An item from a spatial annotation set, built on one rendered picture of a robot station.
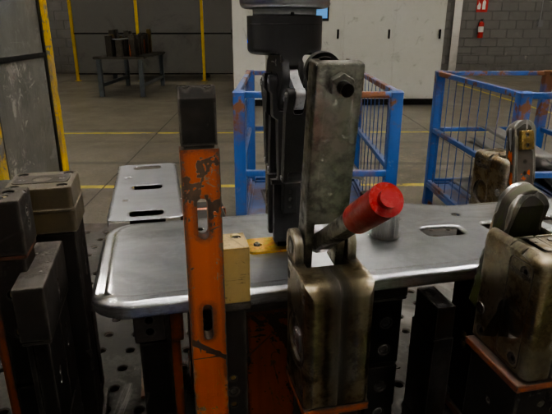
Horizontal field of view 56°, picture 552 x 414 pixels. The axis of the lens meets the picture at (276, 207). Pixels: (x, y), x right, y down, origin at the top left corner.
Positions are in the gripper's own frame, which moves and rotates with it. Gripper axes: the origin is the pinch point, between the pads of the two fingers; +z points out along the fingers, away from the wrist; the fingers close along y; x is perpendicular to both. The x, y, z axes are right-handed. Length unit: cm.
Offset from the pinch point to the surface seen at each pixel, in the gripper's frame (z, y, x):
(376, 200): -9.4, -26.1, 0.7
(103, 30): -11, 1237, 119
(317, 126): -12.1, -16.8, 1.6
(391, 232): 3.6, -1.5, -12.6
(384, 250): 4.7, -4.1, -10.7
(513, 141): -2.8, 13.4, -38.7
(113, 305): 4.6, -10.0, 18.1
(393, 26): -19, 735, -353
